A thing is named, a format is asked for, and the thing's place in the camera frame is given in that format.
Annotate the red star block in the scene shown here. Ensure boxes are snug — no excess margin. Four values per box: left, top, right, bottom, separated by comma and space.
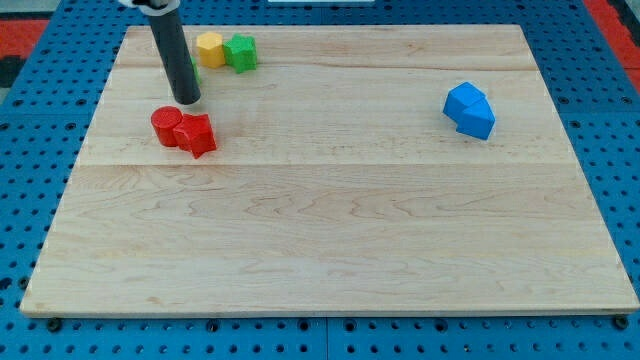
173, 114, 217, 159

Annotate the blue pentagon block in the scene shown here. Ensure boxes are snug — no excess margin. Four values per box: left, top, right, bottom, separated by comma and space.
456, 99, 496, 140

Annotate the yellow hexagon block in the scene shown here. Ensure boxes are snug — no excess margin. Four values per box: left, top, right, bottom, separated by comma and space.
196, 32, 226, 68

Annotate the green star block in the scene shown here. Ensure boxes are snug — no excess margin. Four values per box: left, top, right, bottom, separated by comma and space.
223, 34, 258, 73

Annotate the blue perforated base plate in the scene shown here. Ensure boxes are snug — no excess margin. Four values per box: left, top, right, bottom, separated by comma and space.
1, 1, 639, 359

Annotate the red cylinder block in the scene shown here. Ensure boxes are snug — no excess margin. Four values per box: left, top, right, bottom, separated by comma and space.
150, 106, 183, 147

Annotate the blue cube block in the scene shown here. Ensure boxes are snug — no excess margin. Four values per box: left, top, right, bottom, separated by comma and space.
443, 82, 486, 122

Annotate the light wooden board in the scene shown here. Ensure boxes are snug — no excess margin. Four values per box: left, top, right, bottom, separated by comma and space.
20, 25, 639, 318

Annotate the green block behind effector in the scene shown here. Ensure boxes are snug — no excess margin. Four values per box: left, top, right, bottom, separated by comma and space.
190, 56, 202, 85

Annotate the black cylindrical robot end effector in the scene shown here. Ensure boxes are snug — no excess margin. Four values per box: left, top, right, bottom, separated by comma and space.
147, 8, 201, 105

